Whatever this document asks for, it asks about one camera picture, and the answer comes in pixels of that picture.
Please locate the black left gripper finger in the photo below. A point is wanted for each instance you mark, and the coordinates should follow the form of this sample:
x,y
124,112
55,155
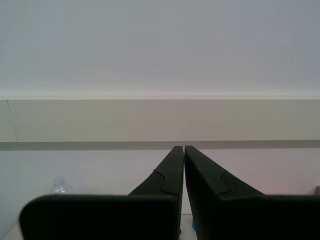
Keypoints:
x,y
112,217
237,215

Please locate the blue block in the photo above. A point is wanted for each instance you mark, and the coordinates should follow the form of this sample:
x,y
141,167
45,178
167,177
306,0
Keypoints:
x,y
193,224

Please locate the clear plastic water bottle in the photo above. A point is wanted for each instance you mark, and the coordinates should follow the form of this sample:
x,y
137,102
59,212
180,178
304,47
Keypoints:
x,y
60,186

